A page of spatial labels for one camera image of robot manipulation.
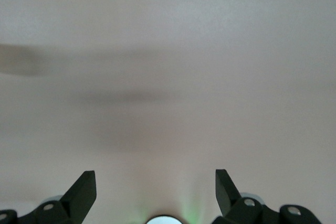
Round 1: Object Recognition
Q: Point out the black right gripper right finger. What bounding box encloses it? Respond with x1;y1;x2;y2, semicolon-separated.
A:
211;168;323;224

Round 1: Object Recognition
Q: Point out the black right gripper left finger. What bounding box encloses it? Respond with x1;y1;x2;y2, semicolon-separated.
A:
0;170;97;224

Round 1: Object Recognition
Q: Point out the brown table cover sheet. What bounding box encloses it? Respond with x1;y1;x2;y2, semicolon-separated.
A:
0;0;336;224

